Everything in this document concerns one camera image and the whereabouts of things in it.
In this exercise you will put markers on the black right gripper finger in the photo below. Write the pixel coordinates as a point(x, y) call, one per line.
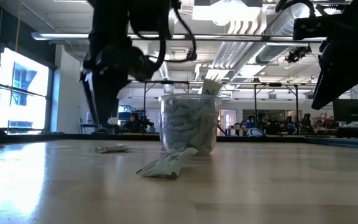
point(334, 87)

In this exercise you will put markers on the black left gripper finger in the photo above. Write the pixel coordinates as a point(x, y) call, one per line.
point(107, 102)
point(90, 96)

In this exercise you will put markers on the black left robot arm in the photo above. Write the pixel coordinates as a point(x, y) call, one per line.
point(120, 18)

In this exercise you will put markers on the black computer monitor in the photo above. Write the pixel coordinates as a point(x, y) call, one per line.
point(351, 110)

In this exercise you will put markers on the person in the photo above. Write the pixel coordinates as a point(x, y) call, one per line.
point(291, 124)
point(134, 121)
point(266, 123)

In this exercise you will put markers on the dark background desk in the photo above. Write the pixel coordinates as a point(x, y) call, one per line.
point(353, 130)

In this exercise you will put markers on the clear plastic cup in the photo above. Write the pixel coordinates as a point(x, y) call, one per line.
point(163, 102)

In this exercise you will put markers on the ceiling light strip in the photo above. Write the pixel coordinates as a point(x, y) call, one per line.
point(57, 35)
point(291, 39)

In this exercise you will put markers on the large window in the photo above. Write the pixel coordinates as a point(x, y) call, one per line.
point(26, 109)

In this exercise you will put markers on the black round ceiling fixture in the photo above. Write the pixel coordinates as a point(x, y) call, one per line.
point(192, 56)

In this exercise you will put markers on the white blue ball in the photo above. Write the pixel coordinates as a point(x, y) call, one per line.
point(255, 132)

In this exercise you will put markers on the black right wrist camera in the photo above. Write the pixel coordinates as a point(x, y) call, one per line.
point(308, 28)

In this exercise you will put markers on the black ceiling camera mount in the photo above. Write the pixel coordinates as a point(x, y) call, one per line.
point(297, 54)

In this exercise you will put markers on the black aluminium table frame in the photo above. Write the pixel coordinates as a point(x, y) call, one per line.
point(42, 137)

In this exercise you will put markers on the silver ceiling duct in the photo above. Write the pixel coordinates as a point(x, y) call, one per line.
point(278, 25)

